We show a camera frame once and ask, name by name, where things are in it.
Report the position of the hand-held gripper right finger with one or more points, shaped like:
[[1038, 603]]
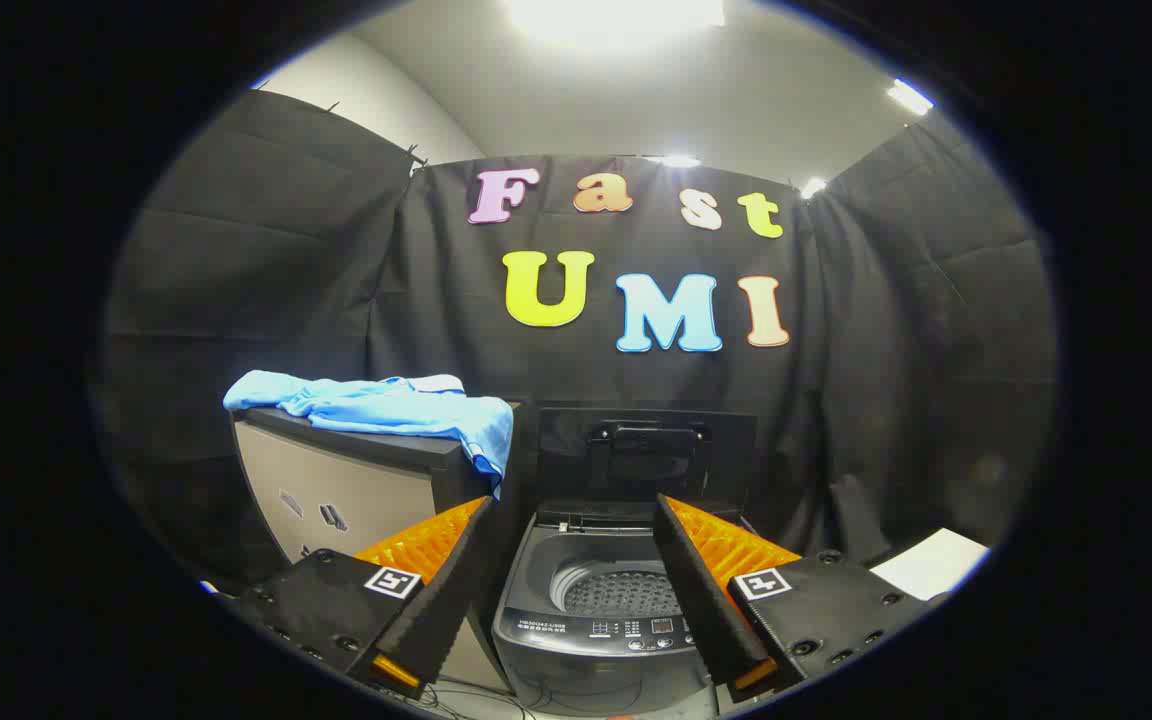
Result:
[[701, 590]]

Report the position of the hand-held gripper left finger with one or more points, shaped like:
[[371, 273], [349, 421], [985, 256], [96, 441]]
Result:
[[446, 590]]

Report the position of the dark grey washing machine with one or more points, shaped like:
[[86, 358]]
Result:
[[596, 630]]

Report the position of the light blue shirt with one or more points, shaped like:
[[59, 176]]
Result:
[[386, 405]]

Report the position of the grey cabinet with dark top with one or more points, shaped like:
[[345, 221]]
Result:
[[356, 490]]

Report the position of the white flat board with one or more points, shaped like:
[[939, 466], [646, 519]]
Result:
[[931, 562]]

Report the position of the black backdrop cloth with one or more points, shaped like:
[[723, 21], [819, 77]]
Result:
[[886, 380]]

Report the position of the small ceiling spot light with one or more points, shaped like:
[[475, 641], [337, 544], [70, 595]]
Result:
[[813, 187]]

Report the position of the round ceiling light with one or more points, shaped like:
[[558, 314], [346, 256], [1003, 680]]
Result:
[[679, 160]]

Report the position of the rectangular ceiling light panel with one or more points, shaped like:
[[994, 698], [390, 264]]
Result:
[[909, 96]]

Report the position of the large ceiling light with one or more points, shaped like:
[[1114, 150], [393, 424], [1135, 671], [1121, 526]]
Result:
[[616, 18]]

